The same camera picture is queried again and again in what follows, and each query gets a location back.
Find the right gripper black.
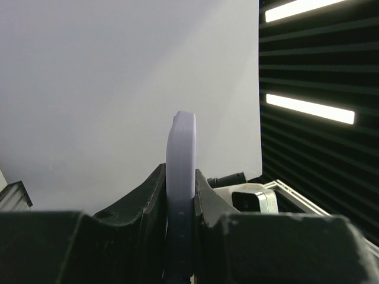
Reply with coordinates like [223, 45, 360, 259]
[207, 172, 248, 186]

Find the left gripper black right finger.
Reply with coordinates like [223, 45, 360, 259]
[194, 171, 378, 283]

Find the large phone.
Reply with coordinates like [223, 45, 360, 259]
[163, 111, 197, 283]

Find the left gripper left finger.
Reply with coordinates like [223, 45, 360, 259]
[1, 164, 166, 283]

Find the ceiling light strip upper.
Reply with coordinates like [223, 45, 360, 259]
[265, 0, 343, 22]

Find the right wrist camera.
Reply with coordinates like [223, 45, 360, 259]
[214, 183, 279, 215]

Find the aluminium frame rail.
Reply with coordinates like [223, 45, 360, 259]
[263, 179, 379, 258]

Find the ceiling light strip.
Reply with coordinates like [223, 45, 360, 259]
[265, 0, 343, 22]
[266, 94, 355, 125]

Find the ceiling light strip lower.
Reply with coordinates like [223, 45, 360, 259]
[266, 94, 355, 125]

